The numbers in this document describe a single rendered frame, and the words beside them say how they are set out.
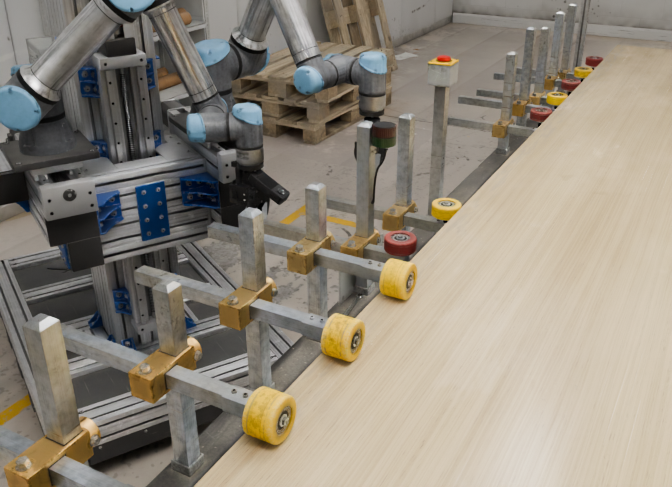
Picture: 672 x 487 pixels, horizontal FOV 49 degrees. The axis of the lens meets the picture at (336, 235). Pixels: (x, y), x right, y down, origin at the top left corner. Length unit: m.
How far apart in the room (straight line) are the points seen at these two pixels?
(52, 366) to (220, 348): 1.60
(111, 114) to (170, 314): 1.10
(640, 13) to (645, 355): 8.01
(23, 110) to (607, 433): 1.48
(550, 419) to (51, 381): 0.79
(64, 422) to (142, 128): 1.32
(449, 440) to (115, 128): 1.44
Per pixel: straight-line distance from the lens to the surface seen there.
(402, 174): 2.09
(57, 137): 2.14
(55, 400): 1.14
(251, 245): 1.44
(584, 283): 1.73
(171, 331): 1.29
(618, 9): 9.41
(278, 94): 5.30
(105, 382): 2.60
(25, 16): 4.42
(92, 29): 1.90
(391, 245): 1.81
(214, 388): 1.25
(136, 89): 2.29
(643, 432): 1.34
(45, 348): 1.09
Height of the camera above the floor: 1.72
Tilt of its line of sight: 26 degrees down
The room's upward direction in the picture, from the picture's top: straight up
